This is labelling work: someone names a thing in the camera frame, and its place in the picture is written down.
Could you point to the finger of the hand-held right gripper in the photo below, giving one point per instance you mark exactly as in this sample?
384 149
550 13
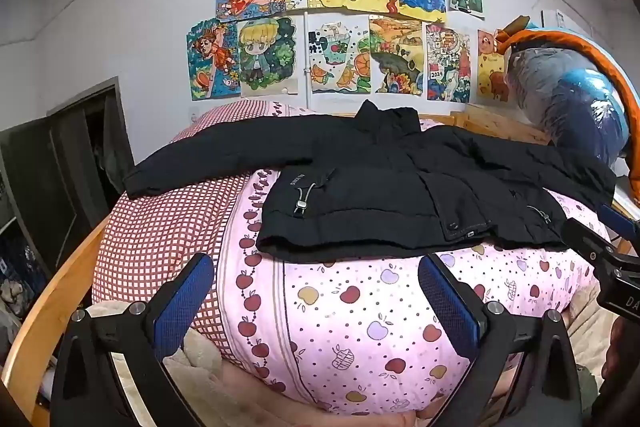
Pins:
620 224
587 242

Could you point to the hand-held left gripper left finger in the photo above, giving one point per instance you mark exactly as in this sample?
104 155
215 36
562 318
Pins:
185 302

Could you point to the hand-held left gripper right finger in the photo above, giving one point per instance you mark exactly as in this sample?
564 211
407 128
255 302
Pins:
450 307

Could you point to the black padded jacket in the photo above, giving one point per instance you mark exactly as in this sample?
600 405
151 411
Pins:
380 177

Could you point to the plastic bag of clothes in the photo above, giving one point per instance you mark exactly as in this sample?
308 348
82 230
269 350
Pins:
565 92

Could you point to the red checked pillow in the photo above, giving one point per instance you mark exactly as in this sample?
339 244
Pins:
160 232

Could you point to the pink apple print quilt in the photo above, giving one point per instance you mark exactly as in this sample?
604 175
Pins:
350 322

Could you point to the dark grey door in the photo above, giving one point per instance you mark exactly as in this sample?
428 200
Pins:
40 187

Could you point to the orange cloth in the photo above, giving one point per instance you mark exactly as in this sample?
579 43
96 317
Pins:
565 38

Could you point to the yellow bear drawing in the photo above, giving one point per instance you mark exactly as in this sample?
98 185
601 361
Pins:
492 67

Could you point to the city collage drawing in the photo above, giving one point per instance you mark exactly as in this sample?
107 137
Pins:
447 64

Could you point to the running girl drawing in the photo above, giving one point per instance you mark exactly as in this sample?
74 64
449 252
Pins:
212 62

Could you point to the field landscape drawing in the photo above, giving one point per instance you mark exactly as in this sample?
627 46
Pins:
397 57

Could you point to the blond boy drawing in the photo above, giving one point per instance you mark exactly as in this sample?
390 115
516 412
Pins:
265 57

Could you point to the juice cup oranges drawing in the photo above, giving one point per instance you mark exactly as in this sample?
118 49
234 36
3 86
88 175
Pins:
337 57

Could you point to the wooden bed frame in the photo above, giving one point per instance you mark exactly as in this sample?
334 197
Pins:
30 342

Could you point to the dark door frame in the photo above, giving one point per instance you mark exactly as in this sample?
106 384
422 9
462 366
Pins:
107 132

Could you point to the white wall box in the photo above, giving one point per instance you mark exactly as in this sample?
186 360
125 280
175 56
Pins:
554 19

